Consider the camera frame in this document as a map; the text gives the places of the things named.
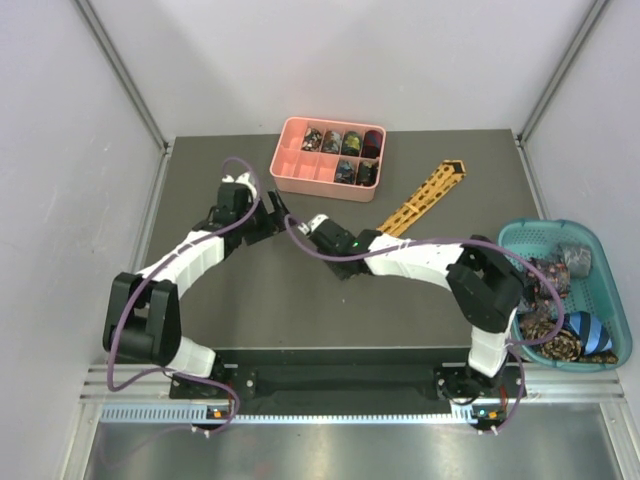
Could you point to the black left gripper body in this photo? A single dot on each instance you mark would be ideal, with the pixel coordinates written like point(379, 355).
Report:
point(261, 225)

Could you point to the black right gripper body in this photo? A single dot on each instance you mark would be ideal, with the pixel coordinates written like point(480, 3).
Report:
point(339, 269)

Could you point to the pink compartment organizer box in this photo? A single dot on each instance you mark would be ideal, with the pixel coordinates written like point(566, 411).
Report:
point(312, 173)

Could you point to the yellow patterned necktie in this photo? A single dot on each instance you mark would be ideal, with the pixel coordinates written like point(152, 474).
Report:
point(443, 179)

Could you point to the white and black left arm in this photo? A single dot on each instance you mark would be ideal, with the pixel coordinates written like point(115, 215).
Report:
point(143, 320)

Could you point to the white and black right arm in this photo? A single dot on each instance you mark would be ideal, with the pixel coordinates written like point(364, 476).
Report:
point(484, 283)

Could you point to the blue patterned rolled tie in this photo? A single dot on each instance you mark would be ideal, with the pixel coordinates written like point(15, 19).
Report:
point(346, 171)

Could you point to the black yellow rolled tie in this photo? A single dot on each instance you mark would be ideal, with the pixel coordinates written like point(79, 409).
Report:
point(367, 173)

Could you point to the multicolour rolled tie in box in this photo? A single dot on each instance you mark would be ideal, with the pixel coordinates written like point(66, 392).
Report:
point(312, 139)

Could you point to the green yellow rolled tie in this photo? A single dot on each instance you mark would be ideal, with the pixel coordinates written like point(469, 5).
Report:
point(352, 143)

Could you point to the maroon rolled tie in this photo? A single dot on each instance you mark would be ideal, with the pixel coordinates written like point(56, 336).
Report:
point(372, 144)

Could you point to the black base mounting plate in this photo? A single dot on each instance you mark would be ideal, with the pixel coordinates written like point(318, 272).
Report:
point(345, 381)

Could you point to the dark orange floral rolled tie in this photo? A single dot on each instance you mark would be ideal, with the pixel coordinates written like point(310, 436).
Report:
point(537, 296)

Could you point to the brown paisley rolled tie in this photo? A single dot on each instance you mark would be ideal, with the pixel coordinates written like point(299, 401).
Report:
point(564, 346)

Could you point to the teal perforated plastic basket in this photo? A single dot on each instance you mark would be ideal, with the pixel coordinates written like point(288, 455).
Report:
point(596, 294)

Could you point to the blue striped rolled tie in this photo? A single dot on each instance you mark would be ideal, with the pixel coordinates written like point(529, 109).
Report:
point(591, 332)

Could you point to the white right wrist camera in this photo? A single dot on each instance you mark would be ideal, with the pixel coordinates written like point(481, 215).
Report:
point(307, 228)

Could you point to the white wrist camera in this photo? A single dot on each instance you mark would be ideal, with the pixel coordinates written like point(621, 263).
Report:
point(245, 179)
point(307, 228)

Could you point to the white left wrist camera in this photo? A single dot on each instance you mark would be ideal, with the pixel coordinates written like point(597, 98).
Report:
point(245, 179)

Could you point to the left aluminium frame post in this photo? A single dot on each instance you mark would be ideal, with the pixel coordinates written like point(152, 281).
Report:
point(99, 33)

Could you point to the aluminium frame post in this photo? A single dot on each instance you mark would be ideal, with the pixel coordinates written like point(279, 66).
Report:
point(99, 33)
point(578, 40)

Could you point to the right aluminium frame post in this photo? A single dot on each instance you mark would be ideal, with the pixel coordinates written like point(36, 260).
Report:
point(578, 40)

